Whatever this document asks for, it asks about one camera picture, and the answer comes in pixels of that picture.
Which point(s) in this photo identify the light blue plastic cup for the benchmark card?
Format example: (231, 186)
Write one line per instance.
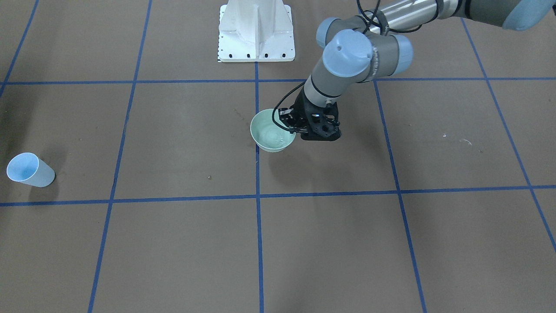
(28, 169)

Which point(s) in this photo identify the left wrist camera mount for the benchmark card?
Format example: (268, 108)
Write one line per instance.
(322, 128)

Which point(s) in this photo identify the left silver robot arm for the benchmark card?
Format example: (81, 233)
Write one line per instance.
(374, 44)

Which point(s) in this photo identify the white column pedestal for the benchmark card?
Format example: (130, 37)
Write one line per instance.
(255, 31)

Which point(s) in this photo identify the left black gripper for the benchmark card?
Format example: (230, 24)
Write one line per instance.
(301, 111)

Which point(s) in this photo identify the mint green bowl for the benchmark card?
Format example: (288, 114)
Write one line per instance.
(267, 133)

